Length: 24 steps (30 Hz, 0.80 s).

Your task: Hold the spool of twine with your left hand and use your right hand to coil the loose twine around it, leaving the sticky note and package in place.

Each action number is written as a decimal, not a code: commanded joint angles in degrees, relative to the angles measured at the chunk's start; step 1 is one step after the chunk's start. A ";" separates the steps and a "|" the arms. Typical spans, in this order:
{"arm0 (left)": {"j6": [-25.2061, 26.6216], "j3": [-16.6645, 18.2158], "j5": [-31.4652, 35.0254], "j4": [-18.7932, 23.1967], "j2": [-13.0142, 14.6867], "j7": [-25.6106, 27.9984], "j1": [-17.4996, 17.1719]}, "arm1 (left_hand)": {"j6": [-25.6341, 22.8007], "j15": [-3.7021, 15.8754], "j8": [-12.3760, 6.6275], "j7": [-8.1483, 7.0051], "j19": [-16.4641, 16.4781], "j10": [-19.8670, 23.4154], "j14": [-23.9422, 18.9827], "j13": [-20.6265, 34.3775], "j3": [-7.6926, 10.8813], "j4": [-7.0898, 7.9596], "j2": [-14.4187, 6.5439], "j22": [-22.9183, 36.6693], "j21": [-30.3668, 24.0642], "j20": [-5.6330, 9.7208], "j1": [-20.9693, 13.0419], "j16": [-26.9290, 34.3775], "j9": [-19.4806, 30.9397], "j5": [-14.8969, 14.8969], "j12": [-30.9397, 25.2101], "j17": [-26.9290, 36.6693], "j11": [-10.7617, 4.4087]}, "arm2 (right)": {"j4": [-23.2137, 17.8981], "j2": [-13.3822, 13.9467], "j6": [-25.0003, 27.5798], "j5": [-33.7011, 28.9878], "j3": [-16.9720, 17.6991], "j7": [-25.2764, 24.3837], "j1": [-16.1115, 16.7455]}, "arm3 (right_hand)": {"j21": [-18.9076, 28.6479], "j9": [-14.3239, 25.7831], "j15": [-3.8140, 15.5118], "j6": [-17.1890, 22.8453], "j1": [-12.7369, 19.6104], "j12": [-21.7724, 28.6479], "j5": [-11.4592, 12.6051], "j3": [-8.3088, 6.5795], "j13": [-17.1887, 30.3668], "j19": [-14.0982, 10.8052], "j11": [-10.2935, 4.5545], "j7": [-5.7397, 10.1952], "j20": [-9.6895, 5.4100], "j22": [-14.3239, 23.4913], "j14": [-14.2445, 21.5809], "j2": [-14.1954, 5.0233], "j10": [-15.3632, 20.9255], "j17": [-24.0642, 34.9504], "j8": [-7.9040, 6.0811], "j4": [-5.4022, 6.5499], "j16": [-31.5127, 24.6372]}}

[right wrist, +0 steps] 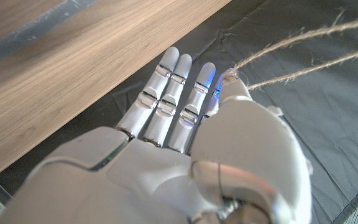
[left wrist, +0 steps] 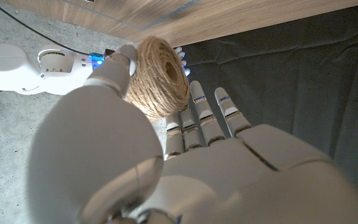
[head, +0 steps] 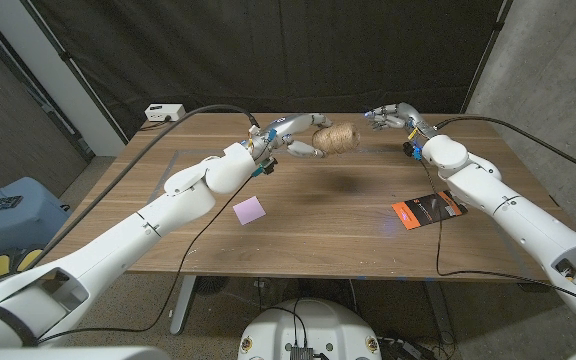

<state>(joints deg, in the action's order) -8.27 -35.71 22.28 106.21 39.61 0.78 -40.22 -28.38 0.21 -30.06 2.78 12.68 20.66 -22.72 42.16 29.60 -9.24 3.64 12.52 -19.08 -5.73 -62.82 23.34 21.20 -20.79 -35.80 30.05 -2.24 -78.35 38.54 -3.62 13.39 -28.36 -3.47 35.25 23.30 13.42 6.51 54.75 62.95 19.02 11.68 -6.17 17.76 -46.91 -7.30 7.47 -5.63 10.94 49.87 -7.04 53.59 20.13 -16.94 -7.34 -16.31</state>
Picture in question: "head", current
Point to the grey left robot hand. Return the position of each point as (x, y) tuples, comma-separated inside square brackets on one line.
[(293, 130)]

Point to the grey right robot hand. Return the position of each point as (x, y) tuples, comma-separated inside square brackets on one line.
[(400, 117)]

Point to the brown twine spool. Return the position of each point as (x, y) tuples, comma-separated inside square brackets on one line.
[(336, 138)]

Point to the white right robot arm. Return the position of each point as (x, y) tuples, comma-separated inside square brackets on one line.
[(518, 210)]

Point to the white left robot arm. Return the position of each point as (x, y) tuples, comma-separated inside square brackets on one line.
[(108, 250)]

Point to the pink sticky note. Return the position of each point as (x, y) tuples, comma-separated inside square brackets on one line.
[(249, 210)]

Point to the orange and black package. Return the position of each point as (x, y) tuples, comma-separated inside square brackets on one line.
[(428, 209)]

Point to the black backdrop curtain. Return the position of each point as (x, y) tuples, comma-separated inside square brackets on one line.
[(293, 50)]

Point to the black backdrop stand pole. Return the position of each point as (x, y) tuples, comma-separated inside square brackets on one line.
[(68, 60), (488, 50)]

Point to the white power outlet box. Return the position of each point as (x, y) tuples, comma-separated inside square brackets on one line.
[(163, 112)]

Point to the black ribbed round object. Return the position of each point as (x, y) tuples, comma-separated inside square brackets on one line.
[(212, 285)]

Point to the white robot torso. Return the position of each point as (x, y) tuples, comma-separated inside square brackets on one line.
[(313, 330)]

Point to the grey table leg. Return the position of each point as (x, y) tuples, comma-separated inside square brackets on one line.
[(183, 305)]

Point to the grey power strip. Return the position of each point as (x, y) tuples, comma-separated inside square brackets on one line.
[(408, 349)]

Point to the blue plastic container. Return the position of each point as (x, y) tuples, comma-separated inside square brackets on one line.
[(18, 225)]

